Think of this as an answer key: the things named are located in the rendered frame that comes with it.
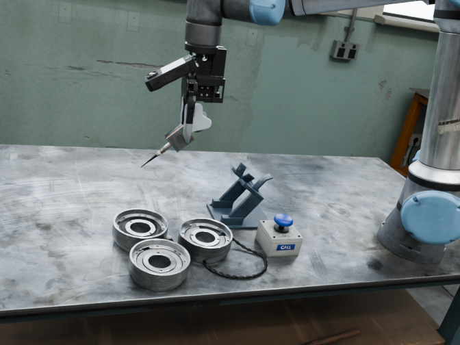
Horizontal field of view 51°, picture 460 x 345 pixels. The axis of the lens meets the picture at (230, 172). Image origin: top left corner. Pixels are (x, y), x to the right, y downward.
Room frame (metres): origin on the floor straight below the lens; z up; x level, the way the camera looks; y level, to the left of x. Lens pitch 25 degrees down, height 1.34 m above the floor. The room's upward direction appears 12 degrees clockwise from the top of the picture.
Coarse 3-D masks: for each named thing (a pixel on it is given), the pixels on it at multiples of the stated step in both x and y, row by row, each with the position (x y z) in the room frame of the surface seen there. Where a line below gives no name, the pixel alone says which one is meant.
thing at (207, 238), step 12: (180, 228) 0.79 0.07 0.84; (228, 228) 0.82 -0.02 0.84; (180, 240) 0.76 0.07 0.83; (192, 240) 0.77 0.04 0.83; (204, 240) 0.81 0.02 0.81; (216, 240) 0.79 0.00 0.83; (228, 240) 0.80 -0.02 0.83; (192, 252) 0.74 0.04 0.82; (204, 252) 0.74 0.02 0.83; (216, 252) 0.75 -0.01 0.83; (228, 252) 0.78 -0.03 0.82
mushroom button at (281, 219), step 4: (276, 216) 0.85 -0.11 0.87; (280, 216) 0.85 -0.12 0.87; (284, 216) 0.85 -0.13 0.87; (288, 216) 0.86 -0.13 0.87; (276, 220) 0.84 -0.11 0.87; (280, 220) 0.84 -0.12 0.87; (284, 220) 0.84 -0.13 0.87; (288, 220) 0.84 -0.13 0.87; (292, 220) 0.85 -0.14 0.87; (280, 224) 0.83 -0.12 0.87; (284, 224) 0.83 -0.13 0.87; (288, 224) 0.84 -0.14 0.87; (292, 224) 0.85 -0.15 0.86; (280, 228) 0.85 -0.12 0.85
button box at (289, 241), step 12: (264, 228) 0.84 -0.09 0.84; (276, 228) 0.85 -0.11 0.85; (288, 228) 0.86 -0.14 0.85; (264, 240) 0.83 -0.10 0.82; (276, 240) 0.81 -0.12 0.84; (288, 240) 0.82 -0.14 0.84; (300, 240) 0.83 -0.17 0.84; (264, 252) 0.82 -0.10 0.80; (276, 252) 0.81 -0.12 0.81; (288, 252) 0.83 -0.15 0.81
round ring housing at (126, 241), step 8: (136, 208) 0.83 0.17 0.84; (120, 216) 0.80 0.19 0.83; (128, 216) 0.81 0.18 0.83; (144, 216) 0.82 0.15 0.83; (152, 216) 0.83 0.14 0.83; (160, 216) 0.82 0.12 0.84; (128, 224) 0.78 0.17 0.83; (136, 224) 0.80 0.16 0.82; (144, 224) 0.80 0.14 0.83; (152, 224) 0.80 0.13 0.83; (160, 224) 0.81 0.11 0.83; (112, 232) 0.76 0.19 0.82; (120, 232) 0.73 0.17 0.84; (136, 232) 0.80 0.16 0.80; (144, 232) 0.80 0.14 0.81; (152, 232) 0.77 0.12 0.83; (120, 240) 0.73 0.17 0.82; (128, 240) 0.73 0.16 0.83; (136, 240) 0.73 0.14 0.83; (128, 248) 0.73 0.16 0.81
